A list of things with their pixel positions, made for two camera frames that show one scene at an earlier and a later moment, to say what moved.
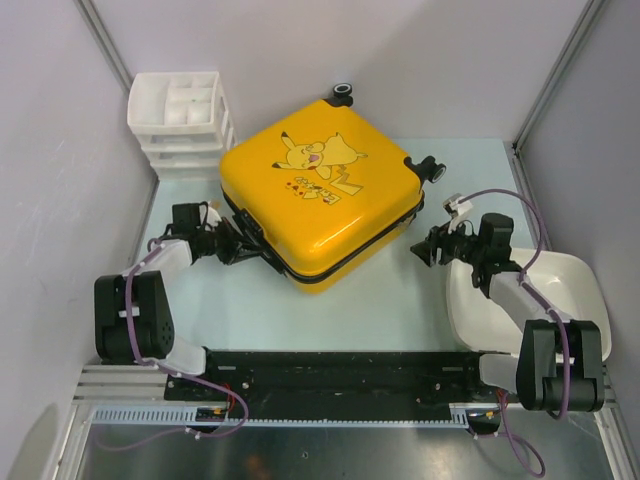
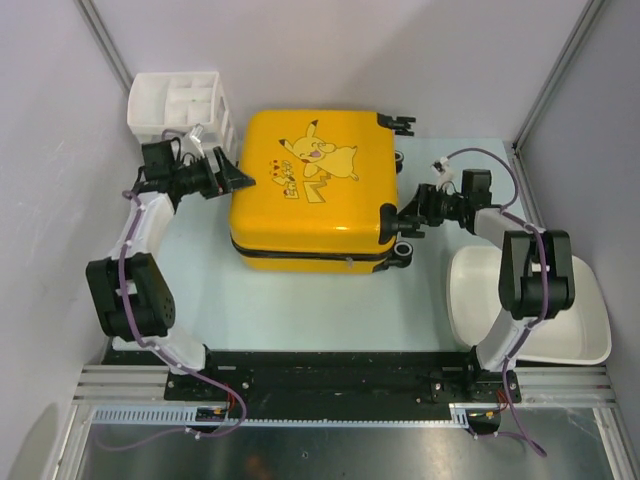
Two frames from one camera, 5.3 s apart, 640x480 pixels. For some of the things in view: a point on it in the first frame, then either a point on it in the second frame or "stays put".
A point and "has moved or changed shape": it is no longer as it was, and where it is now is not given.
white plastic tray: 569,283 stays put
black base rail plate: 345,379 stays put
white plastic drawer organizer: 183,123 stays put
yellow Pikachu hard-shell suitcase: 332,192 has moved or changed shape
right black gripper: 438,238 → 422,205
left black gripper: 232,238 → 233,178
